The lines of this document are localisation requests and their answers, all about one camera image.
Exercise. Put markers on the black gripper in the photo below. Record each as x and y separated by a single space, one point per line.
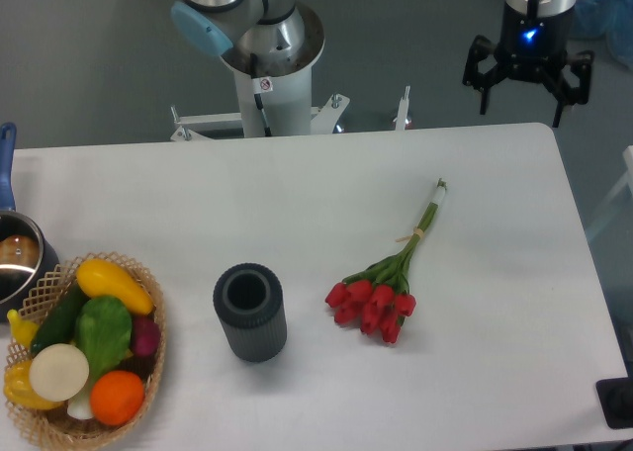
533 30

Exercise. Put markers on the red tulip bouquet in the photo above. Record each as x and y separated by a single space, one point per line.
379 297

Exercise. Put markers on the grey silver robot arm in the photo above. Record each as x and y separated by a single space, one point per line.
280 38

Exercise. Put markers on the blue plastic bag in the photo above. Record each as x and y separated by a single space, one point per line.
606 19

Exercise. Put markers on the black device at table edge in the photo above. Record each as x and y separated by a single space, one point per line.
615 397

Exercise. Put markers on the dark grey ribbed vase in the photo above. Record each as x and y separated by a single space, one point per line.
248 300

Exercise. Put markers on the purple red onion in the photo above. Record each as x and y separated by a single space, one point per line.
145 336

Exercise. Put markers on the yellow squash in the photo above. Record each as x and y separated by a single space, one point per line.
99 277

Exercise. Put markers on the green lettuce leaf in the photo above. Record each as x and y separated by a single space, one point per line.
103 333

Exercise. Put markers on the orange fruit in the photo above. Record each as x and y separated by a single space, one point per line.
116 397

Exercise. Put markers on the green cucumber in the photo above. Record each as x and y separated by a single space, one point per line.
59 324

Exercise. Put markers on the white round radish slice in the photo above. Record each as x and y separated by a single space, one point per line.
59 372

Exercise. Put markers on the white leek stalk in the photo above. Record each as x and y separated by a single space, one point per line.
79 406

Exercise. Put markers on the woven wicker basket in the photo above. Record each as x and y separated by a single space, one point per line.
55 429

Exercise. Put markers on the yellow bell pepper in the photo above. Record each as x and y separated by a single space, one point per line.
19 391

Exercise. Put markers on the white frame at right edge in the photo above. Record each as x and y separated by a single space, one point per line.
613 202

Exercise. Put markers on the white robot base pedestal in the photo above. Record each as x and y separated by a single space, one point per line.
268 106

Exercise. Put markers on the blue handled saucepan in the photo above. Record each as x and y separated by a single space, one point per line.
26 255

